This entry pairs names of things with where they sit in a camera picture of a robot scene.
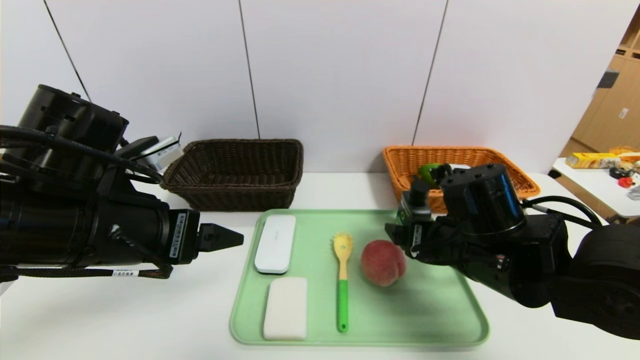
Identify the yellow box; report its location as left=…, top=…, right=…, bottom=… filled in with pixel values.
left=566, top=152, right=621, bottom=169

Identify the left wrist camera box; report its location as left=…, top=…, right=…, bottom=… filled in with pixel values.
left=122, top=134, right=185, bottom=173

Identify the black braided cable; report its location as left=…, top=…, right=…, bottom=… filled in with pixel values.
left=0, top=227, right=173, bottom=281

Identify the dark green bottle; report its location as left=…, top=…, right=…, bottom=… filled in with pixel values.
left=395, top=177, right=434, bottom=225

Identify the orange wicker basket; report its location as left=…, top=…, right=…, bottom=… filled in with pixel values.
left=382, top=145, right=542, bottom=215

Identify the pink peach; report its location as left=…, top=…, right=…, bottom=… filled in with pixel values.
left=361, top=239, right=407, bottom=288

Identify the white oblong case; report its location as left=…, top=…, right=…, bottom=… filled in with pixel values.
left=254, top=214, right=297, bottom=275

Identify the green citrus fruit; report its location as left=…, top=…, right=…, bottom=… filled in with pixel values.
left=417, top=162, right=443, bottom=188

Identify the white sponge block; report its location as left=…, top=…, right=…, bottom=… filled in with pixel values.
left=263, top=277, right=308, bottom=342

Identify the light wood cabinet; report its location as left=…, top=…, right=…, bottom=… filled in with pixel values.
left=560, top=7, right=640, bottom=158

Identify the white side table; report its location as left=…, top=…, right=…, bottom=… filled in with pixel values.
left=552, top=152, right=640, bottom=223

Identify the dark brown wicker basket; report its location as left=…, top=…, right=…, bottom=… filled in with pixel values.
left=160, top=138, right=304, bottom=212

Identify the orange packet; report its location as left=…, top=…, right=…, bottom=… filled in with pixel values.
left=610, top=145, right=640, bottom=163

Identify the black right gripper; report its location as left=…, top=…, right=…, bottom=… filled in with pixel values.
left=384, top=222, right=438, bottom=259

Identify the light green plastic tray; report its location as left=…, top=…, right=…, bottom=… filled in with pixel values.
left=229, top=209, right=491, bottom=347

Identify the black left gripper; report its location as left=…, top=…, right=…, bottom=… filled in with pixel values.
left=105, top=200, right=244, bottom=266

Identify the pasta spoon with green handle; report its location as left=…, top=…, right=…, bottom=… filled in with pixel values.
left=332, top=231, right=354, bottom=334

